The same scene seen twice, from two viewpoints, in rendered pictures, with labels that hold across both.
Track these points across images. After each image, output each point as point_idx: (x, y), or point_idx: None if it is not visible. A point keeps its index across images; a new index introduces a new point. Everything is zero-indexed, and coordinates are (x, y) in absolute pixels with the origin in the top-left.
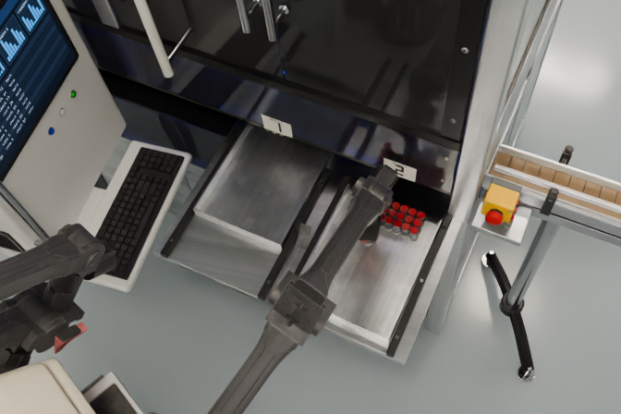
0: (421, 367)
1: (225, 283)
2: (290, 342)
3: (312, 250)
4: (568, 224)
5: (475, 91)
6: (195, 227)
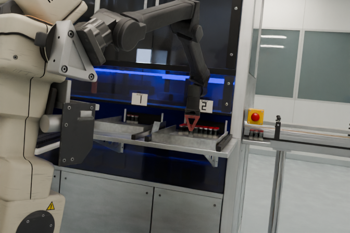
0: None
1: (109, 136)
2: (190, 1)
3: (162, 129)
4: (289, 145)
5: (240, 30)
6: None
